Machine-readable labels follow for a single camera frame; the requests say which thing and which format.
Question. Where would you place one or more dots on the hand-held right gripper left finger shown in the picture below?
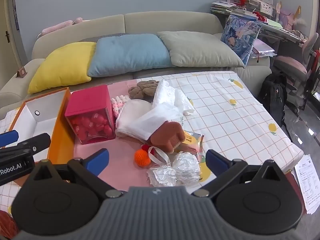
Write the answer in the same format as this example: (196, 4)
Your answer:
(97, 160)

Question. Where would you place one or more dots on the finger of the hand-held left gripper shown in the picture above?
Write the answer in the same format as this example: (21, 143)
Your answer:
(37, 141)
(8, 138)

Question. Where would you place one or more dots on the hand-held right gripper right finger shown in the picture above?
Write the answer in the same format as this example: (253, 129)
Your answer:
(214, 161)

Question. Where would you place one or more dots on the orange storage box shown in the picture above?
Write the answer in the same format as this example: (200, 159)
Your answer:
(62, 130)

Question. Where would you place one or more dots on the clear crinkled plastic bag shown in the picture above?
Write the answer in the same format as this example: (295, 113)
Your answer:
(185, 167)

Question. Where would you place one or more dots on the yellow snack packet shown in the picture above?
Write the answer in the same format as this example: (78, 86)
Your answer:
(193, 140)

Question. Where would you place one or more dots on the orange crochet ball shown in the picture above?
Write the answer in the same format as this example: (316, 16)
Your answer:
(142, 158)

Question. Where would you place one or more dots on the pink mat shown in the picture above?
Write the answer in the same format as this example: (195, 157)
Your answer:
(120, 155)

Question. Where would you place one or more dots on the checked fruit print sheet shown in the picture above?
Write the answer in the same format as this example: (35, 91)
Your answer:
(225, 120)

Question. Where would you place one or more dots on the red woven cloth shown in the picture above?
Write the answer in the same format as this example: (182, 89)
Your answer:
(6, 226)

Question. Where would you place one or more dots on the pink white crochet piece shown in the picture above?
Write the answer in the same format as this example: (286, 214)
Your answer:
(117, 105)

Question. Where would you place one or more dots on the pink box with red candies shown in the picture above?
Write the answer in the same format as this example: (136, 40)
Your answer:
(87, 100)

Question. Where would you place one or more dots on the small brown stand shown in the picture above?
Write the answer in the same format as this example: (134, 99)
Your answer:
(22, 72)

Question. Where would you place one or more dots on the white translucent packet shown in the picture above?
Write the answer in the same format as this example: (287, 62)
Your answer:
(157, 120)

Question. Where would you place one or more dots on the yellow pillow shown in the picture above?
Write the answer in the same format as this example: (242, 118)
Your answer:
(62, 67)

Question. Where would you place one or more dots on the room door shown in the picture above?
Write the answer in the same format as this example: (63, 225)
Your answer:
(5, 55)

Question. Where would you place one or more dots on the brown scrunchie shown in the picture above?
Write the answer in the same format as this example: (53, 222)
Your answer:
(142, 88)

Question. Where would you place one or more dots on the black backpack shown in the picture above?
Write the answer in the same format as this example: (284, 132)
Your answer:
(272, 97)

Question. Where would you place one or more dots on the printed paper sheets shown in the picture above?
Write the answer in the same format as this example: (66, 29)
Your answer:
(310, 185)

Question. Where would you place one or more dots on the grey-green pillow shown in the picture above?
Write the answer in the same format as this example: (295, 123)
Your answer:
(200, 47)

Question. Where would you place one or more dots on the pink plush toy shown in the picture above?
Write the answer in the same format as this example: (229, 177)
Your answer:
(60, 26)

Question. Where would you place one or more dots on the pink plastic folder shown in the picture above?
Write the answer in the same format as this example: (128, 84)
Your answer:
(262, 48)

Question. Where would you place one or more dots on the pink desk chair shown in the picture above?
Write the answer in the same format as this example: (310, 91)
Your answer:
(290, 65)

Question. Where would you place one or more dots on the printed blue pillow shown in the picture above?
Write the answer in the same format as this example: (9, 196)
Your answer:
(240, 35)

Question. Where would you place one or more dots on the white desk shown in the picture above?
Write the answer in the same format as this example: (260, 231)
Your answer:
(280, 33)

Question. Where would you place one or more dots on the beige sofa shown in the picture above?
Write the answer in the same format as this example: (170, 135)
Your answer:
(175, 20)

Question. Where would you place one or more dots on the stack of books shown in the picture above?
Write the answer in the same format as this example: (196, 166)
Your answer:
(225, 8)

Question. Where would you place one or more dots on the lilac bag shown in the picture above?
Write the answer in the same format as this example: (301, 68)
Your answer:
(287, 17)

